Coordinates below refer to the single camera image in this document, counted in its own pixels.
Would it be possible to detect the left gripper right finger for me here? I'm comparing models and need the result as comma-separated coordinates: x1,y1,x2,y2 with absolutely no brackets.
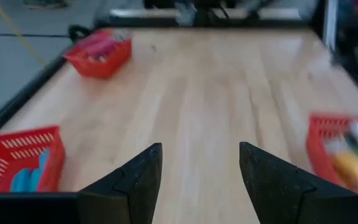
239,141,358,224

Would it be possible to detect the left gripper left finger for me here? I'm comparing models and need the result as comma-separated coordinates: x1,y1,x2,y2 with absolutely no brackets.
76,142,163,224

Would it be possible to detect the blue eraser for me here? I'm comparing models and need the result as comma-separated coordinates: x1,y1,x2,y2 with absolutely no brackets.
29,148,51,190
9,169,32,192

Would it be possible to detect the red plastic basket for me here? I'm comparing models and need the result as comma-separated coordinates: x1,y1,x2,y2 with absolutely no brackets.
305,113,358,195
63,28,133,80
0,126,67,194

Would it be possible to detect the black metal table frame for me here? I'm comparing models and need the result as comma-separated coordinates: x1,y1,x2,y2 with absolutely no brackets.
0,0,358,139

